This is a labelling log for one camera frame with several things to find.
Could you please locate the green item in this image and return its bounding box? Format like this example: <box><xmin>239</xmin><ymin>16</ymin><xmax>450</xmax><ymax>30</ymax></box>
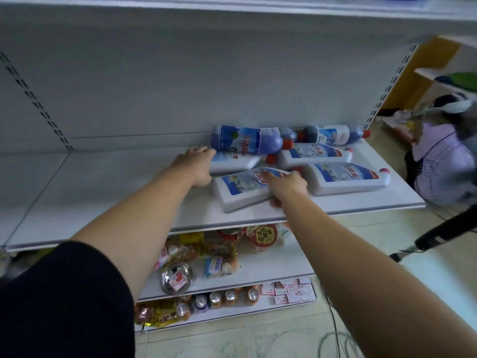
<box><xmin>434</xmin><ymin>72</ymin><xmax>477</xmax><ymax>92</ymax></box>

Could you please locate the person's left hand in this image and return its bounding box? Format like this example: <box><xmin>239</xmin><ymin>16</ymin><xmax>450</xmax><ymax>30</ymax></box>
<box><xmin>169</xmin><ymin>146</ymin><xmax>217</xmax><ymax>188</ymax></box>

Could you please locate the round container with red lid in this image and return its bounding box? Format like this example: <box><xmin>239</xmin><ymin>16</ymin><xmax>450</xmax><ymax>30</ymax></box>
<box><xmin>247</xmin><ymin>224</ymin><xmax>280</xmax><ymax>254</ymax></box>

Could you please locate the white and green packet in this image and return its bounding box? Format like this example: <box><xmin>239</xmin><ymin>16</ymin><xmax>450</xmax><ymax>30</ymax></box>
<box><xmin>278</xmin><ymin>223</ymin><xmax>294</xmax><ymax>247</ymax></box>

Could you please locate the yellow snack packet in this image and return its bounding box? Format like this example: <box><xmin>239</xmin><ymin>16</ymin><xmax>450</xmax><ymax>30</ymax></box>
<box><xmin>203</xmin><ymin>231</ymin><xmax>240</xmax><ymax>258</ymax></box>
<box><xmin>154</xmin><ymin>235</ymin><xmax>205</xmax><ymax>271</ymax></box>

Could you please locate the blue cleaner bottle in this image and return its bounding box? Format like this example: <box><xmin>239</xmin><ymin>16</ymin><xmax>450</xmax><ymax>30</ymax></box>
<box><xmin>303</xmin><ymin>124</ymin><xmax>371</xmax><ymax>146</ymax></box>
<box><xmin>210</xmin><ymin>125</ymin><xmax>295</xmax><ymax>156</ymax></box>

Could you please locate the pile of small white boxes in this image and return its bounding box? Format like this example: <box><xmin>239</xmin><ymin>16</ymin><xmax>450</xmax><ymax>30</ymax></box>
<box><xmin>260</xmin><ymin>276</ymin><xmax>317</xmax><ymax>306</ymax></box>

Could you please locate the clear packet with blue label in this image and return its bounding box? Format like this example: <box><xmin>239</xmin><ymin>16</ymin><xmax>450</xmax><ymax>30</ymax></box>
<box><xmin>204</xmin><ymin>255</ymin><xmax>241</xmax><ymax>279</ymax></box>

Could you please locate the white metal shelf rack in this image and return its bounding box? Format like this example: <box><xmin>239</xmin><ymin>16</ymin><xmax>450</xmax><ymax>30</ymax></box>
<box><xmin>0</xmin><ymin>0</ymin><xmax>477</xmax><ymax>334</ymax></box>

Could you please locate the white cleaner bottle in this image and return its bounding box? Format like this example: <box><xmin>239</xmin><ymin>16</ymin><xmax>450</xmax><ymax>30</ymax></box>
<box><xmin>209</xmin><ymin>151</ymin><xmax>278</xmax><ymax>174</ymax></box>
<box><xmin>212</xmin><ymin>168</ymin><xmax>296</xmax><ymax>214</ymax></box>
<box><xmin>278</xmin><ymin>143</ymin><xmax>354</xmax><ymax>170</ymax></box>
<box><xmin>301</xmin><ymin>162</ymin><xmax>391</xmax><ymax>196</ymax></box>

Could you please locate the person's right hand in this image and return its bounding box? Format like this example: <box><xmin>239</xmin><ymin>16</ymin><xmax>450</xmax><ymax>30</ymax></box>
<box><xmin>261</xmin><ymin>171</ymin><xmax>309</xmax><ymax>209</ymax></box>

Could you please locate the black cable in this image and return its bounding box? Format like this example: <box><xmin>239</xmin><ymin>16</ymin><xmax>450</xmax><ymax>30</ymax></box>
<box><xmin>320</xmin><ymin>279</ymin><xmax>341</xmax><ymax>358</ymax></box>

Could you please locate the white head strap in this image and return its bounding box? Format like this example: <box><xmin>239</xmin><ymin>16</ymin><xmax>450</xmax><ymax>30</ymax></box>
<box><xmin>412</xmin><ymin>99</ymin><xmax>475</xmax><ymax>118</ymax></box>

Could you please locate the yellow wooden shelf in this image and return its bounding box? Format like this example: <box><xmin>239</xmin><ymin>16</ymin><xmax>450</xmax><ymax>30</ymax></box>
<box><xmin>379</xmin><ymin>33</ymin><xmax>477</xmax><ymax>113</ymax></box>

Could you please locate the person's left forearm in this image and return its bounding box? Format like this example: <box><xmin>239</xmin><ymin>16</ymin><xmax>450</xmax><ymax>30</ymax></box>
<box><xmin>69</xmin><ymin>160</ymin><xmax>198</xmax><ymax>295</ymax></box>

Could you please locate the yellow foil packet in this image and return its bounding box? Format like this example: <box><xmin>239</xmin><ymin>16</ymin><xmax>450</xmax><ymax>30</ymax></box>
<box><xmin>135</xmin><ymin>298</ymin><xmax>180</xmax><ymax>329</ymax></box>

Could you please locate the black pole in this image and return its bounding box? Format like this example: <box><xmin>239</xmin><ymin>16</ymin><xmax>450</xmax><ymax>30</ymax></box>
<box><xmin>389</xmin><ymin>206</ymin><xmax>477</xmax><ymax>264</ymax></box>

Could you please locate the person's right forearm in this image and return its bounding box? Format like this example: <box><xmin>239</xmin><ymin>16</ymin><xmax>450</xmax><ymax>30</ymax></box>
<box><xmin>281</xmin><ymin>192</ymin><xmax>477</xmax><ymax>358</ymax></box>

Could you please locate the steel bowl with red label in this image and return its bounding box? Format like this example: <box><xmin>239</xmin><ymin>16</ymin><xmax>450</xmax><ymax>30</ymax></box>
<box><xmin>160</xmin><ymin>262</ymin><xmax>195</xmax><ymax>295</ymax></box>

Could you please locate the black sleeve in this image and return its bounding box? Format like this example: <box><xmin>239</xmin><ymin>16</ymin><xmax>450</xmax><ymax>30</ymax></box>
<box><xmin>0</xmin><ymin>240</ymin><xmax>136</xmax><ymax>358</ymax></box>

